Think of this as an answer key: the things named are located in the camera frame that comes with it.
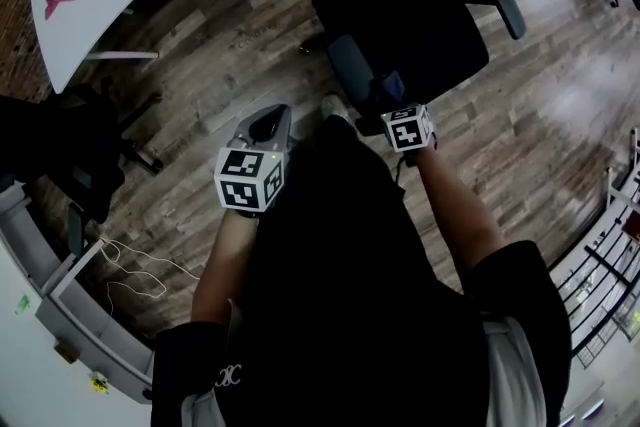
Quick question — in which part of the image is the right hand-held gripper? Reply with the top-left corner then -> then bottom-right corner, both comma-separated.
369,102 -> 437,155

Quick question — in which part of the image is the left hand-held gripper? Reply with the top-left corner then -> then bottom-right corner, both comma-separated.
213,103 -> 293,219

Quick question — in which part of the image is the person's left forearm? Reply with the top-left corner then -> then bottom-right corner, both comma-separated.
190,213 -> 260,326

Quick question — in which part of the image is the person's right forearm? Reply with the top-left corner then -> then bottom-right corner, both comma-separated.
414,147 -> 505,296

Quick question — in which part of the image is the person's light shoe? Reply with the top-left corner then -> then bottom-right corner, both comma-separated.
319,93 -> 359,126

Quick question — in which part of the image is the black mesh office chair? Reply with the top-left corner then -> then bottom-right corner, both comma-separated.
298,0 -> 494,116

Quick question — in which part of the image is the person's black clothed body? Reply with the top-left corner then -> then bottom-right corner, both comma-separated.
149,114 -> 574,427

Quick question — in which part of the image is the black office chair with headrest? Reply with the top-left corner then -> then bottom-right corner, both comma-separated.
0,79 -> 166,261

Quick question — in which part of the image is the black railing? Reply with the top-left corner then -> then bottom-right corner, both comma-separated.
549,194 -> 640,369

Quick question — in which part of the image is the small brown box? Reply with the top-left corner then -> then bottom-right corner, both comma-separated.
53,341 -> 77,365

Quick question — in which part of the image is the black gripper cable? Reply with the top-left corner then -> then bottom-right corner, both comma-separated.
394,153 -> 419,184

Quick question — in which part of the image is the white cable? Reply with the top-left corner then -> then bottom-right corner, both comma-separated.
99,237 -> 204,316

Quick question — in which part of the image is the grey shoulder strap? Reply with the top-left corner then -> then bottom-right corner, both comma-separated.
482,314 -> 549,427
180,389 -> 226,427

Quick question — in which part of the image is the white desk with grey frame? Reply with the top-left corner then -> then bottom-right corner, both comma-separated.
0,179 -> 156,427

